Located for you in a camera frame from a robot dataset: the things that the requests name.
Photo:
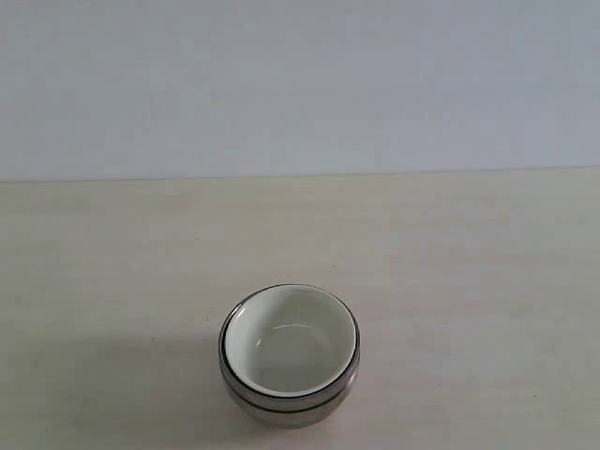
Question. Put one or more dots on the ribbed stainless steel bowl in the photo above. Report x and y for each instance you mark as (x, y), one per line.
(234, 375)

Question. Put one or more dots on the smooth stainless steel bowl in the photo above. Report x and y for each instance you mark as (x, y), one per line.
(326, 427)

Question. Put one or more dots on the white ceramic bowl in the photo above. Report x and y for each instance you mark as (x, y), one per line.
(290, 337)

